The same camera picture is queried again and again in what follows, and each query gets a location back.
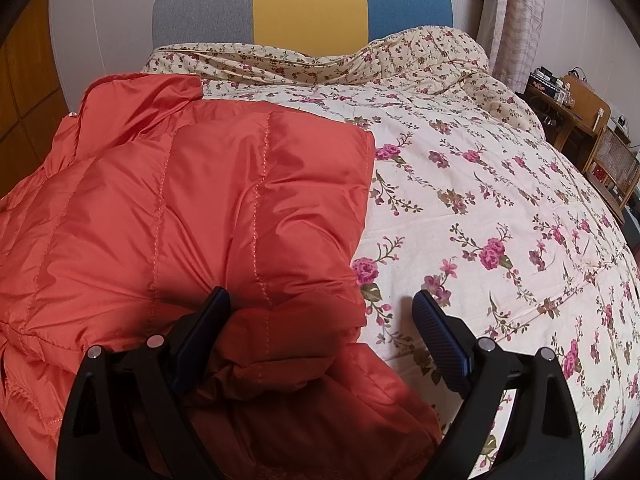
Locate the floral quilt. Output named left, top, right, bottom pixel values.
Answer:
left=140, top=25, right=640, bottom=480

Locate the orange puffer jacket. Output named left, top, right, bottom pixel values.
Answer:
left=0, top=72, right=443, bottom=480

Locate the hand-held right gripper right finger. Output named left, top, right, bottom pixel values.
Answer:
left=412, top=289, right=585, bottom=480

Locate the wooden side table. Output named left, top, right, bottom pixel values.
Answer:
left=524, top=67, right=601, bottom=153

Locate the wooden wardrobe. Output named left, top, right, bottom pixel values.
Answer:
left=0, top=0, right=69, bottom=198

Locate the grey yellow blue headboard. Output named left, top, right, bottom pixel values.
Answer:
left=152, top=0, right=455, bottom=58

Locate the wooden chair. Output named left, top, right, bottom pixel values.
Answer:
left=560, top=75, right=640, bottom=223

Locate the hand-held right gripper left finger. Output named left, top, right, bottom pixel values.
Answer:
left=56, top=286, right=232, bottom=480

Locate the patterned light curtain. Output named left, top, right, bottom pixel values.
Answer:
left=476, top=0, right=547, bottom=77

